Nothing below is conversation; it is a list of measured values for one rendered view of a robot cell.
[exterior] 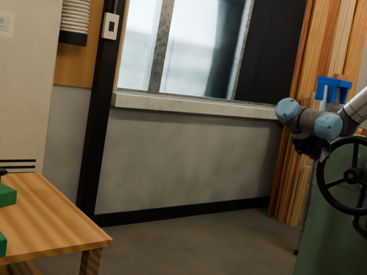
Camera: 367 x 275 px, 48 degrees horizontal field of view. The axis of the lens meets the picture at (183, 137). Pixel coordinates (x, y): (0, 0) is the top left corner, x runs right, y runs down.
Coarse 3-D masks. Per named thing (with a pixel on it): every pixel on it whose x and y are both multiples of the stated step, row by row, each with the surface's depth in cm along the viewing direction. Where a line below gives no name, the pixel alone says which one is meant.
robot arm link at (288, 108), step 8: (280, 104) 127; (288, 104) 125; (296, 104) 124; (280, 112) 125; (288, 112) 123; (296, 112) 123; (280, 120) 127; (288, 120) 125; (296, 120) 124; (288, 128) 130; (296, 128) 125
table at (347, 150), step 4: (328, 140) 174; (332, 140) 172; (348, 144) 167; (352, 144) 166; (336, 148) 171; (340, 148) 170; (344, 148) 169; (348, 148) 167; (352, 148) 166; (360, 148) 164; (336, 152) 171; (340, 152) 170; (344, 152) 169; (348, 152) 167; (352, 152) 166; (348, 156) 167; (352, 156) 166; (360, 160) 154; (364, 160) 153; (360, 164) 154; (364, 164) 153
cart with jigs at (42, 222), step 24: (0, 168) 138; (0, 192) 134; (24, 192) 151; (48, 192) 155; (0, 216) 128; (24, 216) 131; (48, 216) 135; (72, 216) 138; (0, 240) 104; (24, 240) 116; (48, 240) 119; (72, 240) 122; (96, 240) 124; (0, 264) 106; (24, 264) 164; (96, 264) 128
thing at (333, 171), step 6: (330, 162) 173; (324, 168) 175; (330, 168) 173; (336, 168) 171; (342, 168) 169; (324, 174) 175; (330, 174) 173; (336, 174) 171; (342, 174) 169; (324, 180) 175; (330, 180) 173; (342, 186) 169; (348, 186) 167; (354, 186) 166; (366, 192) 162
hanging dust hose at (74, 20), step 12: (72, 0) 191; (84, 0) 193; (72, 12) 192; (84, 12) 195; (60, 24) 195; (72, 24) 193; (84, 24) 198; (60, 36) 195; (72, 36) 194; (84, 36) 198
